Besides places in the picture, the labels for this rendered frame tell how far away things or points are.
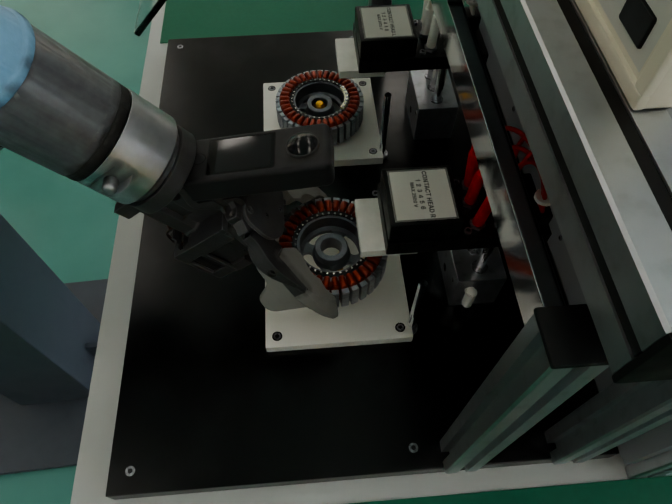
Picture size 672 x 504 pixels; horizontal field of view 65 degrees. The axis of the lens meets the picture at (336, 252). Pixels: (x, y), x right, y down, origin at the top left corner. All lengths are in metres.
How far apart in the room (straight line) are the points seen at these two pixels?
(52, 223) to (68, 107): 1.42
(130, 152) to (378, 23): 0.35
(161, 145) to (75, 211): 1.39
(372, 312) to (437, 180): 0.16
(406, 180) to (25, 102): 0.29
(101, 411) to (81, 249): 1.11
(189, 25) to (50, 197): 1.01
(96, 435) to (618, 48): 0.53
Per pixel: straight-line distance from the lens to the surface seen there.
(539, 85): 0.30
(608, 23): 0.31
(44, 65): 0.37
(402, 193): 0.47
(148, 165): 0.39
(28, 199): 1.87
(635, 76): 0.29
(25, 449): 1.48
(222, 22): 0.96
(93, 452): 0.60
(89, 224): 1.73
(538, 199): 0.48
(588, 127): 0.27
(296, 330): 0.55
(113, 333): 0.63
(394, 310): 0.56
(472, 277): 0.55
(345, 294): 0.49
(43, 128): 0.37
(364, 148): 0.69
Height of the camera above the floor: 1.29
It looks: 58 degrees down
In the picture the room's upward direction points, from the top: straight up
